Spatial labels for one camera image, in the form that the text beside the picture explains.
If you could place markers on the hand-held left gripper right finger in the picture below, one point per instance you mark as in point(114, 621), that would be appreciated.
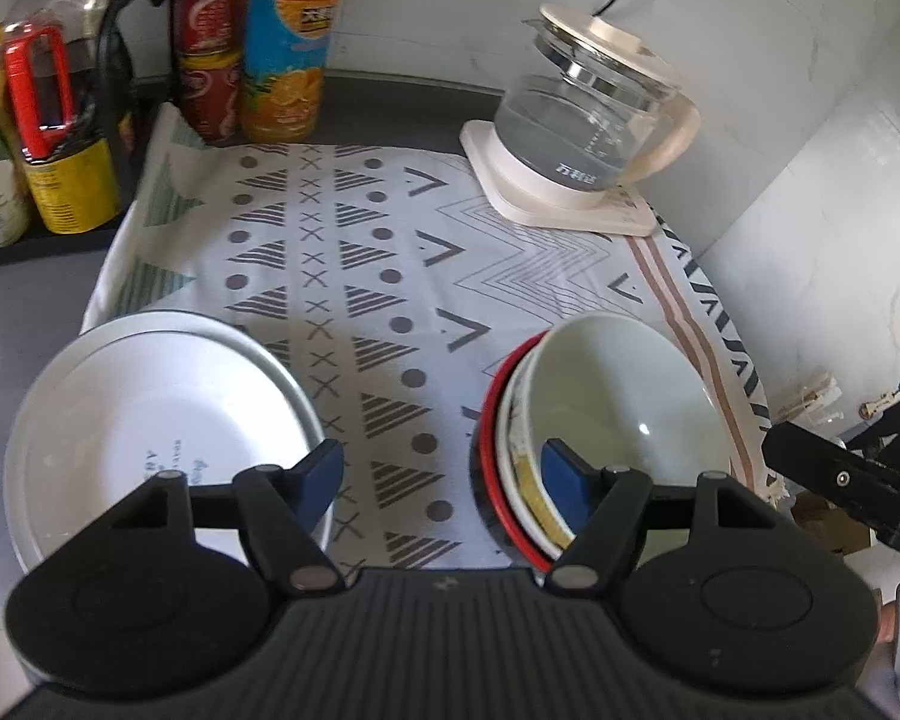
point(566, 484)

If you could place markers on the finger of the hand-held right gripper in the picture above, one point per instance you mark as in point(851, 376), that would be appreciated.
point(817, 461)

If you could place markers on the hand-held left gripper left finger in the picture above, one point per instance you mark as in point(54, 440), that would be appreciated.
point(322, 476)

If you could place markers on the bowl with yellow pattern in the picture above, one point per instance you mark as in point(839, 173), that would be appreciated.
point(521, 465)

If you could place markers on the red and black bowl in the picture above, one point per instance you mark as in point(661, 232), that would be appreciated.
point(484, 480)

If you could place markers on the white ceramic bowl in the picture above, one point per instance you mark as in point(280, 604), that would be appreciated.
point(630, 390)

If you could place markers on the plain white plate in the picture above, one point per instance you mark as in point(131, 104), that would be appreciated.
point(232, 325)

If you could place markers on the person's right hand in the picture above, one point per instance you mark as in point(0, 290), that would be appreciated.
point(886, 622)

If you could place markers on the wooden clothespins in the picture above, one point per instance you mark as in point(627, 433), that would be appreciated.
point(817, 394)

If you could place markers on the cardboard box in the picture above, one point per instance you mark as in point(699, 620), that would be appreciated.
point(832, 529)

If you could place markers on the patterned white table cloth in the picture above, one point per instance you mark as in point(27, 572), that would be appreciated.
point(390, 270)

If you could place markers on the beige kettle base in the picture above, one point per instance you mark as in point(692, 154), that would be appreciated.
point(540, 202)

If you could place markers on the red drink can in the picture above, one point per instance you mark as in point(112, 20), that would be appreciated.
point(210, 7)
point(210, 97)

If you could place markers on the orange juice bottle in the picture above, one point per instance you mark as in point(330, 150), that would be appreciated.
point(292, 52)

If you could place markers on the dark glass bottle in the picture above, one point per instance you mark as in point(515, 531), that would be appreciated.
point(94, 22)

